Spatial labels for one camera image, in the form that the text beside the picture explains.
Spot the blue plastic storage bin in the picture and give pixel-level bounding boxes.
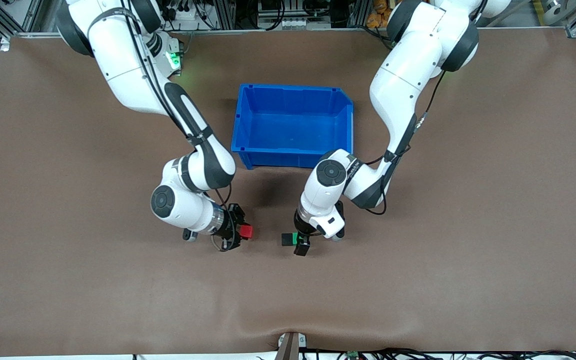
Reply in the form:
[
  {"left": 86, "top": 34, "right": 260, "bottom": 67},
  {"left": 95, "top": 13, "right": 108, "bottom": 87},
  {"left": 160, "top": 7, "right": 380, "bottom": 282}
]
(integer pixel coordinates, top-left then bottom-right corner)
[{"left": 230, "top": 83, "right": 356, "bottom": 171}]

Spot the grey terminal block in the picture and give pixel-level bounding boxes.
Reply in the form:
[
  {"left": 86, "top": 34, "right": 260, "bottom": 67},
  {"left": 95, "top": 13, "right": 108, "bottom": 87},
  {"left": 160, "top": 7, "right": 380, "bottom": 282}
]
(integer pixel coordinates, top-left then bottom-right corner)
[{"left": 280, "top": 17, "right": 332, "bottom": 31}]

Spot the white power strip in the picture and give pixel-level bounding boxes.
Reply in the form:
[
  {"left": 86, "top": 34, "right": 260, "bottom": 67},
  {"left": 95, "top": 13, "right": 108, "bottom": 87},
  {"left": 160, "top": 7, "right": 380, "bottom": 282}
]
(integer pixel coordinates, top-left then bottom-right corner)
[{"left": 160, "top": 0, "right": 205, "bottom": 31}]

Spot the orange netted bag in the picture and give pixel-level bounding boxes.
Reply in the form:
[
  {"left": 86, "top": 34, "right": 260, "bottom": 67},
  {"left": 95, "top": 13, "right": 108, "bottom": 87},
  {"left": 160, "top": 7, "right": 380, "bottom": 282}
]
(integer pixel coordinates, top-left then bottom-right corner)
[{"left": 366, "top": 0, "right": 394, "bottom": 29}]

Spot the metal table edge bracket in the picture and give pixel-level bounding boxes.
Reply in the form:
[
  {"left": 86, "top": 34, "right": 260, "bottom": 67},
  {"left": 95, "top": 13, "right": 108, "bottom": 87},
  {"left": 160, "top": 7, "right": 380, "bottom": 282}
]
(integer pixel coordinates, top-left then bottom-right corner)
[{"left": 274, "top": 331, "right": 308, "bottom": 360}]

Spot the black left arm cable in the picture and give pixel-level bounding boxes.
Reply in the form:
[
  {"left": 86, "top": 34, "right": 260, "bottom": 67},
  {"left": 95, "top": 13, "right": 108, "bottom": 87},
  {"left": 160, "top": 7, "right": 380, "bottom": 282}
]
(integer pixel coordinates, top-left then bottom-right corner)
[{"left": 363, "top": 70, "right": 449, "bottom": 217}]

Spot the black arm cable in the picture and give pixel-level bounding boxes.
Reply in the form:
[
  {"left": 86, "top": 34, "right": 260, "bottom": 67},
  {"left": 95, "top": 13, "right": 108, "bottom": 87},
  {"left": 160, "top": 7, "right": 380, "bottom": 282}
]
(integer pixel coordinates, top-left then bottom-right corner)
[
  {"left": 118, "top": 0, "right": 234, "bottom": 251},
  {"left": 363, "top": 70, "right": 449, "bottom": 217}
]

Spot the black cable bundle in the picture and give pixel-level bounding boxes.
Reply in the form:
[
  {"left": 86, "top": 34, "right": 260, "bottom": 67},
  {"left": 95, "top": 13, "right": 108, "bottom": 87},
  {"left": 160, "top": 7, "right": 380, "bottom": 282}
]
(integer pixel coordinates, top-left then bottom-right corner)
[{"left": 303, "top": 347, "right": 576, "bottom": 360}]

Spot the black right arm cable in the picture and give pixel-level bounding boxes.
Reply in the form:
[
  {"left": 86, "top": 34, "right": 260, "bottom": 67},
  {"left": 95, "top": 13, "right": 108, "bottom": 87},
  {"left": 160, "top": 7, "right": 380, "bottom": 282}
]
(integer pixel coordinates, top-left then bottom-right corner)
[{"left": 118, "top": 0, "right": 234, "bottom": 251}]

